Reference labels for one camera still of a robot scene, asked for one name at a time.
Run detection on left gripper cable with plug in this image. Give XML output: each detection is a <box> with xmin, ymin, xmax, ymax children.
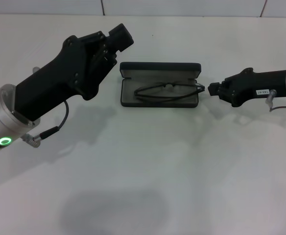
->
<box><xmin>22</xmin><ymin>100</ymin><xmax>70</xmax><ymax>148</ymax></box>

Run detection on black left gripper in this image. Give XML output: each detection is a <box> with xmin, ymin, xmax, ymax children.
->
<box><xmin>15</xmin><ymin>35</ymin><xmax>117</xmax><ymax>121</ymax></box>

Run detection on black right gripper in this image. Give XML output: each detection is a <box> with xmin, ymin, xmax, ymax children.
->
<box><xmin>207</xmin><ymin>68</ymin><xmax>286</xmax><ymax>108</ymax></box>

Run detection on black glasses case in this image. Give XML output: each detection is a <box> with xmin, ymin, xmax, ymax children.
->
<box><xmin>119</xmin><ymin>61</ymin><xmax>202</xmax><ymax>109</ymax></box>

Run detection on black glasses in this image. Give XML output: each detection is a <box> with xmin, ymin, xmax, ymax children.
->
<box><xmin>133</xmin><ymin>82</ymin><xmax>205</xmax><ymax>102</ymax></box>

